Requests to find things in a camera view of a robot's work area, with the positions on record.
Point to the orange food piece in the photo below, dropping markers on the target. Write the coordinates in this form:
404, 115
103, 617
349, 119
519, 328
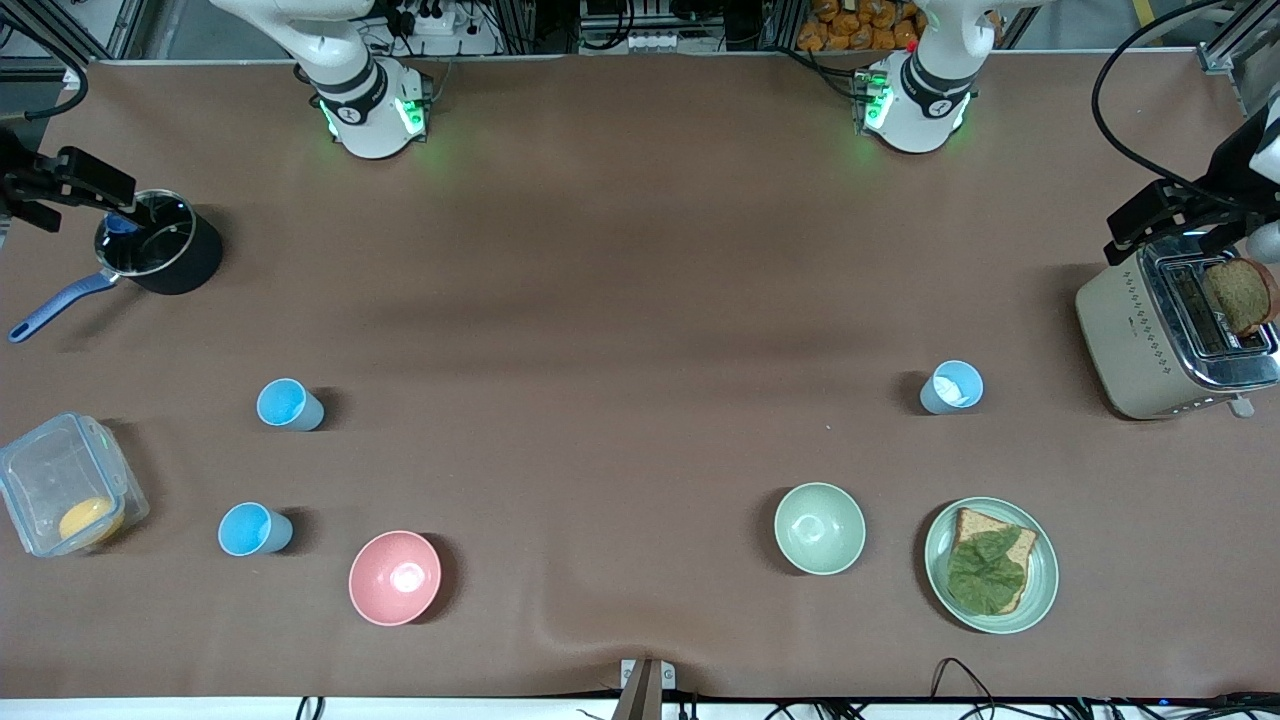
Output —
88, 517

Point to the dark toasted bread slice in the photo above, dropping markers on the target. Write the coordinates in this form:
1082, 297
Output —
1240, 295

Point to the pink bowl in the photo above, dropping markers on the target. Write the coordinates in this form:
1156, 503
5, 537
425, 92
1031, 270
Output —
394, 578

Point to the pale blue plastic cup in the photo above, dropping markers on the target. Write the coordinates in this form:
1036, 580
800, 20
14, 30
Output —
951, 387

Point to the white power strip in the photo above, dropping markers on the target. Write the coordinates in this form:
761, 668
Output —
432, 20

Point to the brown table cloth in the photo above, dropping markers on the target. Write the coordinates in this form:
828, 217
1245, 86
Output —
620, 300

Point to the small blue object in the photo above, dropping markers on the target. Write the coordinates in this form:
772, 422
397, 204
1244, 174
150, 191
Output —
121, 223

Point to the bag of orange buns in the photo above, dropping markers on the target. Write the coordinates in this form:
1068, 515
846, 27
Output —
860, 25

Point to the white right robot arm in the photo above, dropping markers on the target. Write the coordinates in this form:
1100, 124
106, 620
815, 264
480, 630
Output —
350, 60

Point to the beige and chrome toaster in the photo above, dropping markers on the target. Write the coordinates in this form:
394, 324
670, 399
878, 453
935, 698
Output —
1130, 340

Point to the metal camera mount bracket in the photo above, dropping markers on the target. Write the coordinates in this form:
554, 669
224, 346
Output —
646, 688

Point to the pale green bowl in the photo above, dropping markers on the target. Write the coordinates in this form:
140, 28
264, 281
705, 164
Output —
819, 528

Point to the clear plastic container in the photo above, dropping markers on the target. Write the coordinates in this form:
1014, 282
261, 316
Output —
60, 480

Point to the bright blue plastic cup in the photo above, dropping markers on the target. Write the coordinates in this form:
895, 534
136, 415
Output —
288, 403
252, 529

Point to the aluminium frame profile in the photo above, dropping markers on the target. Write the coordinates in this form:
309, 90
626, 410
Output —
70, 30

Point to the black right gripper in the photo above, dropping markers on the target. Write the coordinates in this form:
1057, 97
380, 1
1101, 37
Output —
22, 183

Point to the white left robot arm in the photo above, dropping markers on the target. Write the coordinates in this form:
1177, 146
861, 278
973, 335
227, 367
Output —
930, 80

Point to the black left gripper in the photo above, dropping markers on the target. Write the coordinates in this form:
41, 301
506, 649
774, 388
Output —
1222, 201

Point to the pale green plate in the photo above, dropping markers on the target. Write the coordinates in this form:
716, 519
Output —
1040, 580

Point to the brown bread slice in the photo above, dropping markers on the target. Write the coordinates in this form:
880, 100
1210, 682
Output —
1025, 545

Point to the green lettuce leaf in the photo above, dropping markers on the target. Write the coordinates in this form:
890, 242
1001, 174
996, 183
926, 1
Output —
985, 572

